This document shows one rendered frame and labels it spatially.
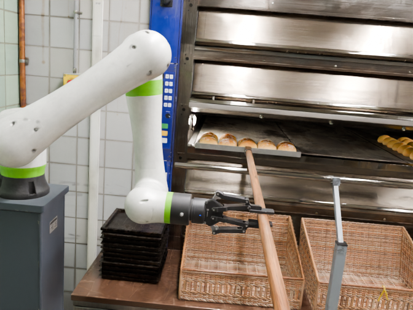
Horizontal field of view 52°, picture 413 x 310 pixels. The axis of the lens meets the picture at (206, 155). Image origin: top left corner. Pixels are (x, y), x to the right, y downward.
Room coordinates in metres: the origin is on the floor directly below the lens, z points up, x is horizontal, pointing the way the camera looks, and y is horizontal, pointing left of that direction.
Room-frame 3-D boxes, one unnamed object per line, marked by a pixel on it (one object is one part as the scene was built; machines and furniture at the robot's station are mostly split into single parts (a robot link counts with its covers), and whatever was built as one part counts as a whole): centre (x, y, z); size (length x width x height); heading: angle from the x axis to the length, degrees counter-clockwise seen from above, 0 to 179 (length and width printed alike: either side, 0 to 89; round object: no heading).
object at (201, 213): (1.18, -0.02, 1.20); 0.09 x 0.07 x 0.08; 88
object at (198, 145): (2.35, -0.22, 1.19); 0.55 x 0.36 x 0.03; 88
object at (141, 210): (1.19, 0.16, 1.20); 0.14 x 0.13 x 0.11; 88
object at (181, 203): (1.19, 0.06, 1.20); 0.12 x 0.06 x 0.09; 178
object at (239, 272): (1.95, -0.20, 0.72); 0.56 x 0.49 x 0.28; 90
